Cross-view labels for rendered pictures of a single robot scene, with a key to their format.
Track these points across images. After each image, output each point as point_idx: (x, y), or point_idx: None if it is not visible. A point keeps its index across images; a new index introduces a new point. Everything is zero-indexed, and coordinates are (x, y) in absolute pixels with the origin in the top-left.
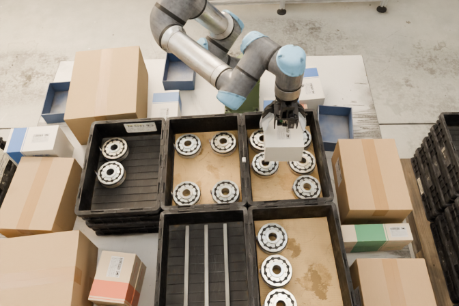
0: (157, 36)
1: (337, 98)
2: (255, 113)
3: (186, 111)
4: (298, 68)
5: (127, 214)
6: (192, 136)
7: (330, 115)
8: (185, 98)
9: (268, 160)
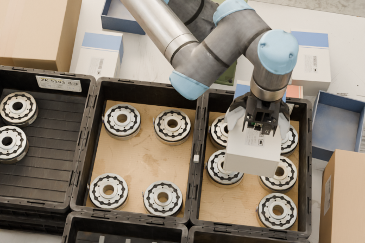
0: None
1: (349, 83)
2: (224, 93)
3: (127, 65)
4: (285, 65)
5: (22, 208)
6: (131, 108)
7: (335, 107)
8: (130, 44)
9: (227, 169)
